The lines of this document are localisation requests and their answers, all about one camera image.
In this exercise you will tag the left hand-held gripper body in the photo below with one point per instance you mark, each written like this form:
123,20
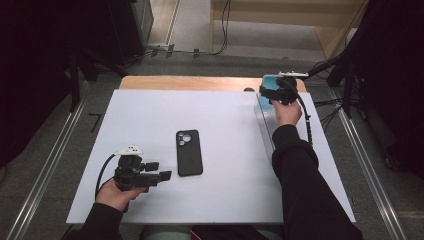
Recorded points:
128,175

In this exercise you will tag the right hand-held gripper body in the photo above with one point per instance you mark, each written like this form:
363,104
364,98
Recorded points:
286,90

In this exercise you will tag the iridescent blue phone case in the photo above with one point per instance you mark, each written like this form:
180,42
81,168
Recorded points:
270,82

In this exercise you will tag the black phone case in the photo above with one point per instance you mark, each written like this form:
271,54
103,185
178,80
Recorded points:
189,156

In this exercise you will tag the clear plastic rack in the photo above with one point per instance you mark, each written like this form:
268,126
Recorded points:
266,126

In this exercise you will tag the person's right hand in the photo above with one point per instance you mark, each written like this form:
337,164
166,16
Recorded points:
287,113

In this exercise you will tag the person's left hand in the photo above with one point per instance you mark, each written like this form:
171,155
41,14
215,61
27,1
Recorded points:
113,196

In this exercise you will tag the white board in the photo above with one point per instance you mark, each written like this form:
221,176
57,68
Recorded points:
146,116

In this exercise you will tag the black metal stand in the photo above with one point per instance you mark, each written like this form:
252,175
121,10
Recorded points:
348,86

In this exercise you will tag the wooden shelf unit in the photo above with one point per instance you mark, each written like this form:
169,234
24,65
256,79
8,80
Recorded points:
300,16

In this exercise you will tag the wooden table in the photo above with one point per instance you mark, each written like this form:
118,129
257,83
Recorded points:
186,82

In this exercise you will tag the black cabinet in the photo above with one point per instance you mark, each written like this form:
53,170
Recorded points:
116,26

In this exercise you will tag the metal floor rail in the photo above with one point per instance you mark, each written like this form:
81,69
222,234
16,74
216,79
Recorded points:
370,173
46,173

